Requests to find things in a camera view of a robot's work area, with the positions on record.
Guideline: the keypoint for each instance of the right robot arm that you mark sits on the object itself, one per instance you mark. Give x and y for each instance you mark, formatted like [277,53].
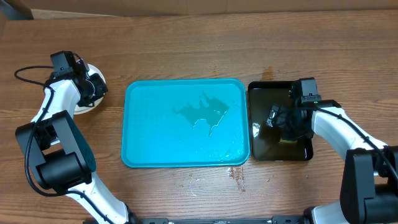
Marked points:
[369,185]

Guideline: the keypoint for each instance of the white plate with orange stain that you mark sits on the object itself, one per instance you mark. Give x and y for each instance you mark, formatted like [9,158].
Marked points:
[84,109]

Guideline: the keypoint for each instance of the green yellow sponge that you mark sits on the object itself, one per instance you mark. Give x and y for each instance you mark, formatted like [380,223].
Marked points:
[288,138]

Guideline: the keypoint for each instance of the black water tray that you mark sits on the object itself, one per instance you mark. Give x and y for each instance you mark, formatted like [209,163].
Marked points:
[266,144]

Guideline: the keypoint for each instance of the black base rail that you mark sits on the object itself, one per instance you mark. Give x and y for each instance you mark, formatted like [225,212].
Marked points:
[277,219]

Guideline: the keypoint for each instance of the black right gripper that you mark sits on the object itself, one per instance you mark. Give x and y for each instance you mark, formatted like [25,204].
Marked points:
[285,114]

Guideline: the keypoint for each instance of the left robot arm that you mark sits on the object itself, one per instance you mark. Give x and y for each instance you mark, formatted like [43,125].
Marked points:
[57,159]

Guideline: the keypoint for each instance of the cardboard backdrop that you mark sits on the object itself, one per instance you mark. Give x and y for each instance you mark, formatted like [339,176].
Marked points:
[192,7]

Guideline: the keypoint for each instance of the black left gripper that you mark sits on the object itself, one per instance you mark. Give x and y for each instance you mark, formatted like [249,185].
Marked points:
[103,87]

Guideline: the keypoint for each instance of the blue plastic tray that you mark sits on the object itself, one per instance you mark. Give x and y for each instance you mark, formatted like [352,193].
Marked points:
[185,123]

